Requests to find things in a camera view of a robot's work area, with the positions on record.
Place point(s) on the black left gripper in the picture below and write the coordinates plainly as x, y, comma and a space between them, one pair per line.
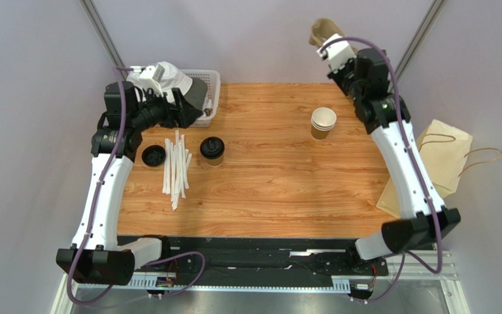
185, 112

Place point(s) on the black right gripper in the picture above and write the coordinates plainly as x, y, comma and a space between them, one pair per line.
344, 81

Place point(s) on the black plastic cup lid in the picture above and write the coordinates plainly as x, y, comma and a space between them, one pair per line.
212, 148

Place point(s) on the brown paper coffee cup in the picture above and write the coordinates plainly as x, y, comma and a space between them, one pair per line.
215, 162

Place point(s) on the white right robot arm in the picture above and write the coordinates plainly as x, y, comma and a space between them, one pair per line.
424, 218

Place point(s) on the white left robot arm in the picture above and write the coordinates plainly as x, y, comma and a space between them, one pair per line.
94, 256

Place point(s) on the olive green cloth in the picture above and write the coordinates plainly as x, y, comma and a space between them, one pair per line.
197, 93

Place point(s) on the white bucket hat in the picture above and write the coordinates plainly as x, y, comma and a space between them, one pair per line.
173, 78

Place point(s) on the white plastic basket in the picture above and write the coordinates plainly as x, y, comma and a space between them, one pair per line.
212, 79

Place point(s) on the wrapped white straws bundle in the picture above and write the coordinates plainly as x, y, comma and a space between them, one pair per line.
175, 171

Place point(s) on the stack of paper cups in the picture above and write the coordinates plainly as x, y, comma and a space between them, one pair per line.
323, 120

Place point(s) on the kraft paper bag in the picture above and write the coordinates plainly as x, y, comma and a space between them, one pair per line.
441, 152

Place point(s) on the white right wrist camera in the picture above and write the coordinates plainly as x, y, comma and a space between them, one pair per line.
336, 54

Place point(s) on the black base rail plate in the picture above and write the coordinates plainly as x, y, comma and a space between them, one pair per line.
276, 262

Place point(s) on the aluminium frame rail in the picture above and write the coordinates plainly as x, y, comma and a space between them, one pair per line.
407, 270

